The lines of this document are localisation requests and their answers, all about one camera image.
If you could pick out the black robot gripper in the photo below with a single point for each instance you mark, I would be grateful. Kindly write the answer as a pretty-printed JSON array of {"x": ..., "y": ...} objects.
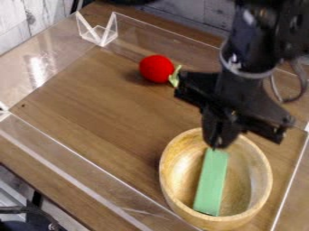
[{"x": 235, "y": 105}]

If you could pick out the black table clamp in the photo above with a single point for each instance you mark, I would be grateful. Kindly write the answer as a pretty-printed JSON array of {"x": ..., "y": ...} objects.
[{"x": 40, "y": 218}]

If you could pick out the clear acrylic corner bracket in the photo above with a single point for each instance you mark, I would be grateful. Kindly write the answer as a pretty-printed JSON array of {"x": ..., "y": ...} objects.
[{"x": 100, "y": 35}]

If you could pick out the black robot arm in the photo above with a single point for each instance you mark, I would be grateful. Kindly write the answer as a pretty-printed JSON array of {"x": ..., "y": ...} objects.
[{"x": 270, "y": 34}]

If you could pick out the green rectangular block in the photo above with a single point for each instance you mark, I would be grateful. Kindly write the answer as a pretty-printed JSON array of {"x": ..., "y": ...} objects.
[{"x": 212, "y": 182}]

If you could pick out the brown wooden bowl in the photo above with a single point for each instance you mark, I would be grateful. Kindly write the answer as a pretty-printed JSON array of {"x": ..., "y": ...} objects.
[{"x": 248, "y": 182}]

